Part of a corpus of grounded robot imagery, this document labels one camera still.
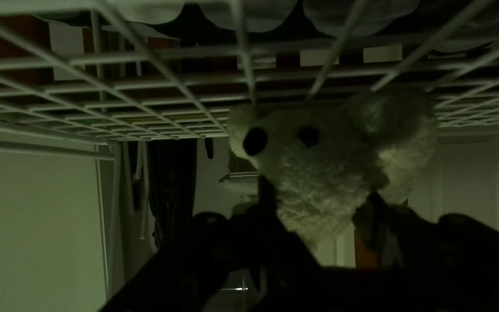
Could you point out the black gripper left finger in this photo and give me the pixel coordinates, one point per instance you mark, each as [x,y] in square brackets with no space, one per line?
[215,260]

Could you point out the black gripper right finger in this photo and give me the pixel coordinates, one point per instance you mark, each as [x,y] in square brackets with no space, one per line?
[446,265]

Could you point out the white teddy bear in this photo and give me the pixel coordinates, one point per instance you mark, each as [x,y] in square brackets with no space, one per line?
[319,178]

